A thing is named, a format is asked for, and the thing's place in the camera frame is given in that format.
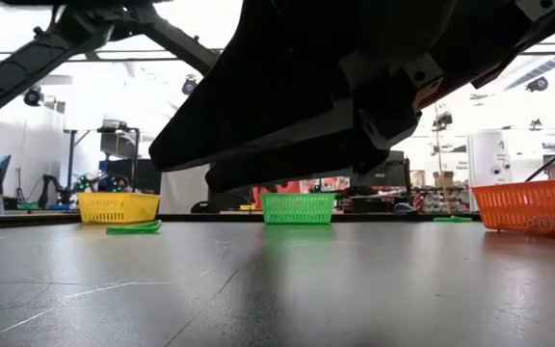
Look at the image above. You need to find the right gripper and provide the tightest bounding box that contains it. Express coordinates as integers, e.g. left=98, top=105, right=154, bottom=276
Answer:
left=339, top=0, right=519, bottom=175

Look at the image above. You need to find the red cloth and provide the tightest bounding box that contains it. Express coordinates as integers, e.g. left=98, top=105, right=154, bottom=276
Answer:
left=251, top=177, right=304, bottom=210

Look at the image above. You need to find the green plastic basket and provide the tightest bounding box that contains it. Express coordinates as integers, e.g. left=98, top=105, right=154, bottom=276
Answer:
left=259, top=192, right=337, bottom=226

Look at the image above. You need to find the black rounded object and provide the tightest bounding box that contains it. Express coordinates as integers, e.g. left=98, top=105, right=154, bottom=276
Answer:
left=189, top=200, right=221, bottom=215

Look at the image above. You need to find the white panel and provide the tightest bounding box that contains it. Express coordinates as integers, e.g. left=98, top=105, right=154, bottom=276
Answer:
left=159, top=164, right=211, bottom=215

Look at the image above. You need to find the black monitor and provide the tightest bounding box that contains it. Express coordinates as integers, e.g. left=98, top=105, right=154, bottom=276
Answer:
left=385, top=150, right=411, bottom=193

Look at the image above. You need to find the white cabinet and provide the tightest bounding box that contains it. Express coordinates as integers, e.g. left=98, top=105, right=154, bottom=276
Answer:
left=466, top=130, right=514, bottom=213

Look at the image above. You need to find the cardboard box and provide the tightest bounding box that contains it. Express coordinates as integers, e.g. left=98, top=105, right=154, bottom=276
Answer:
left=433, top=171, right=456, bottom=190

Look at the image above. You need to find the yellow plastic basket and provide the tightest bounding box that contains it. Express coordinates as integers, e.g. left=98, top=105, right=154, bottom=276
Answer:
left=76, top=191, right=162, bottom=225

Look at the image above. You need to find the black diagonal rod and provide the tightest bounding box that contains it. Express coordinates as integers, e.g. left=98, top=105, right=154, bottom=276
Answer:
left=524, top=133, right=555, bottom=184

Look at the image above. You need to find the black distant stand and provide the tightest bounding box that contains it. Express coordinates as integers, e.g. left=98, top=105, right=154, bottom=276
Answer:
left=63, top=125, right=142, bottom=213

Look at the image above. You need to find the orange plastic basket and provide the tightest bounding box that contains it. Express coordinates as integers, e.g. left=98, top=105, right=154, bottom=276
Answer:
left=470, top=176, right=555, bottom=241

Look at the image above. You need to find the black aluminium rig frame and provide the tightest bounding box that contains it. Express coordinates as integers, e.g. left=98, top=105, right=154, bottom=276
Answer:
left=0, top=47, right=555, bottom=226

